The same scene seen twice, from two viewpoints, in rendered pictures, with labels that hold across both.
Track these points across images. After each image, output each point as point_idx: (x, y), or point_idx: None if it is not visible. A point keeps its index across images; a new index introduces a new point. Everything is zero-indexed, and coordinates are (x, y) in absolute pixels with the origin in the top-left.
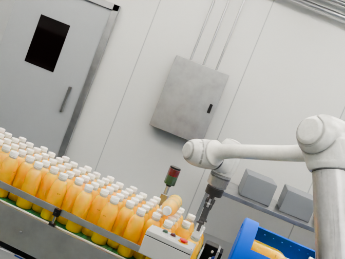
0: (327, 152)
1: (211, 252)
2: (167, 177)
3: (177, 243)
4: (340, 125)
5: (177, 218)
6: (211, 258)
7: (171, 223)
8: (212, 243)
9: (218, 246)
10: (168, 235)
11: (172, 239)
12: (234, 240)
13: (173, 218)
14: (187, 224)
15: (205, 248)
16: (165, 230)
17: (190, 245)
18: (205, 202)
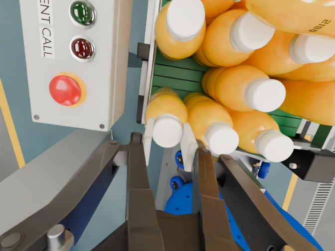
0: None
1: (291, 164)
2: None
3: (29, 69)
4: None
5: (299, 55)
6: (263, 162)
7: (173, 29)
8: (327, 170)
9: (314, 181)
10: (69, 29)
11: (45, 50)
12: (299, 230)
13: (249, 33)
14: (250, 99)
15: (303, 151)
16: (70, 7)
17: (70, 113)
18: (128, 220)
